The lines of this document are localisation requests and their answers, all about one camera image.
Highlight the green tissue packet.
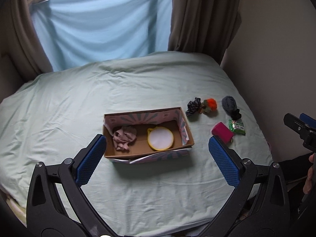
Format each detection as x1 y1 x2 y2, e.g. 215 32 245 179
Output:
228 119 246 135

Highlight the grey and black sock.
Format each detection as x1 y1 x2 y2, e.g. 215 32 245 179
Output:
222 96 242 120

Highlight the orange pompom with green leaf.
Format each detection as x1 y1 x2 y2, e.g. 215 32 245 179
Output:
201 99 217 114

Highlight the pink fabric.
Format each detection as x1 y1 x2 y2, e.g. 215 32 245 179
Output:
113 126 137 152

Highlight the black printed ribbon scrunchie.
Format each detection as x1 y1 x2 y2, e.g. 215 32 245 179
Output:
185 97 201 117

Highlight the round white yellow-rimmed pad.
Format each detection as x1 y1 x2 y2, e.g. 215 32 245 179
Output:
147 127 174 151

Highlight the cardboard box with patterned lining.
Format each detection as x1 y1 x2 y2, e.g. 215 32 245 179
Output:
103 107 194 164

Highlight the person's right hand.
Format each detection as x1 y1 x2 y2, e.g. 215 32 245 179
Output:
303 153 315 195

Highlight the pale green bed sheet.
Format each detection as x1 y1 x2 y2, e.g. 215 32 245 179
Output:
1 52 272 236

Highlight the brown right curtain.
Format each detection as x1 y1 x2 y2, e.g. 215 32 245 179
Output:
168 0 242 64

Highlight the brown curtain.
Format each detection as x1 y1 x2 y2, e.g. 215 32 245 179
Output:
0 0 54 80
168 0 242 64

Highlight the brown left curtain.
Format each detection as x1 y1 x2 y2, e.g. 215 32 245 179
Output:
0 0 54 80

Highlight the light blue hanging cloth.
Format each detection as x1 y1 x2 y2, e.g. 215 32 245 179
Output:
31 0 172 71

